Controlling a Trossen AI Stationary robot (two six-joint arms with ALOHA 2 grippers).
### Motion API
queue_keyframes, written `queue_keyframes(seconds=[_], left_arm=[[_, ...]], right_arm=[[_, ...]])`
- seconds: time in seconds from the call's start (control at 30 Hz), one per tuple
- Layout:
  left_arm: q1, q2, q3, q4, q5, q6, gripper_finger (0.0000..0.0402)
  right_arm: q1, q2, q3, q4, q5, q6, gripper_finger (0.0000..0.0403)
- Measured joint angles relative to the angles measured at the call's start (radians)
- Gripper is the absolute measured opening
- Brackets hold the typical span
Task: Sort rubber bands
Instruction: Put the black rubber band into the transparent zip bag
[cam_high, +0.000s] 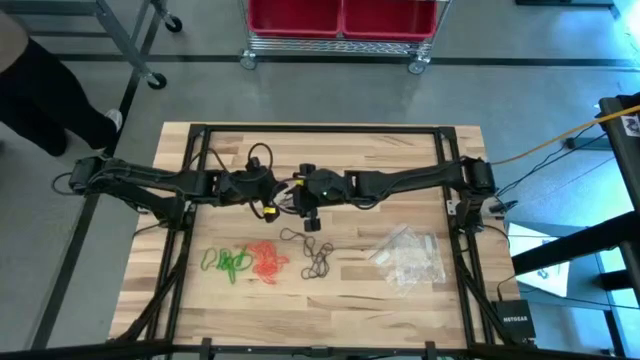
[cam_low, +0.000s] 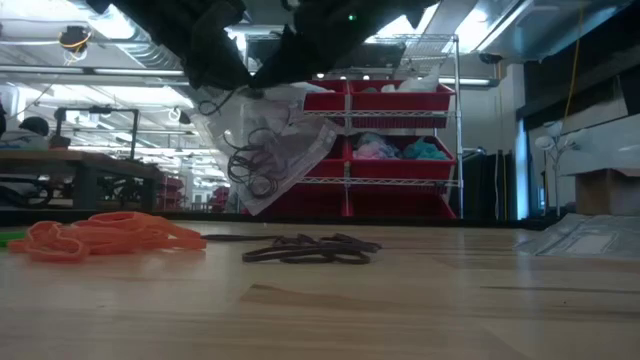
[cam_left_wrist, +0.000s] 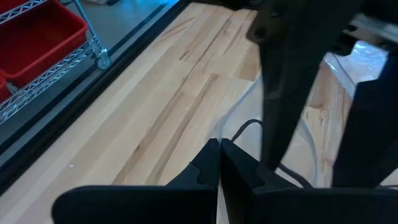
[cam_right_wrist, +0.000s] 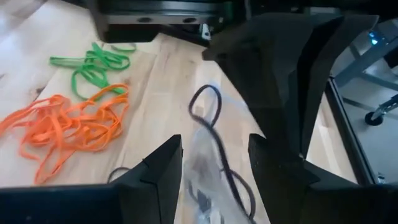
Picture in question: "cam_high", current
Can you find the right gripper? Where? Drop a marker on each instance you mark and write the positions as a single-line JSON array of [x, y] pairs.
[[325, 187]]

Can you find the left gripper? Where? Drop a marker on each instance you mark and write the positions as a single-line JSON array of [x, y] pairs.
[[245, 185]]

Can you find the black rubber band pile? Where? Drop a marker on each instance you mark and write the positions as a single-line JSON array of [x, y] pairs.
[[317, 265]]

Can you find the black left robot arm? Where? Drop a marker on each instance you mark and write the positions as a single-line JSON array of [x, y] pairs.
[[150, 180]]

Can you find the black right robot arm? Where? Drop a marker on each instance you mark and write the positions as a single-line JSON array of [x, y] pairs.
[[410, 180]]

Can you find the orange rubber band pile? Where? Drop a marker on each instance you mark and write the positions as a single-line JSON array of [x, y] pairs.
[[267, 260]]

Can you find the green rubber band pile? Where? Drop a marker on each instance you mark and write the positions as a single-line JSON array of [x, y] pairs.
[[227, 262]]

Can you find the red plastic bin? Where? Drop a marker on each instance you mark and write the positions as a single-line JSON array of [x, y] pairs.
[[390, 20], [295, 20]]

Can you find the person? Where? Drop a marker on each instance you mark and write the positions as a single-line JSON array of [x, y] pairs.
[[45, 100]]

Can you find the white paper sheet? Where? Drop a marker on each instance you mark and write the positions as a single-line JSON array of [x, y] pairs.
[[540, 270]]

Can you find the black stand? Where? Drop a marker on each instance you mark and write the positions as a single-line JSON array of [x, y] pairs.
[[620, 150]]

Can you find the black aluminium table frame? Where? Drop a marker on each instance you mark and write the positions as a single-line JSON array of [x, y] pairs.
[[320, 128]]

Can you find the grey wheeled table frame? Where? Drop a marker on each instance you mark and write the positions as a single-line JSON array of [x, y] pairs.
[[125, 45]]

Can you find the black Netgear network switch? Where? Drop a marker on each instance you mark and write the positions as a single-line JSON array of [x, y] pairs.
[[515, 320]]

